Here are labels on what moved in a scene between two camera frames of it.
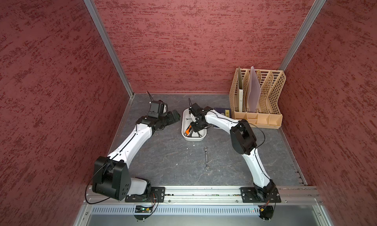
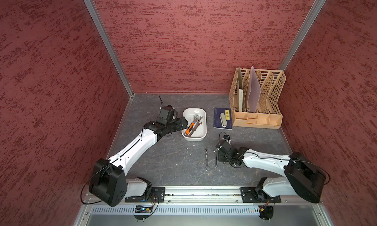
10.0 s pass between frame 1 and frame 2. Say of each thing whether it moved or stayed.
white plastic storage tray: stayed
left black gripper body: moved
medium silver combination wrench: stayed
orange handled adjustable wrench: stayed
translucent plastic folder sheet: stayed
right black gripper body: moved
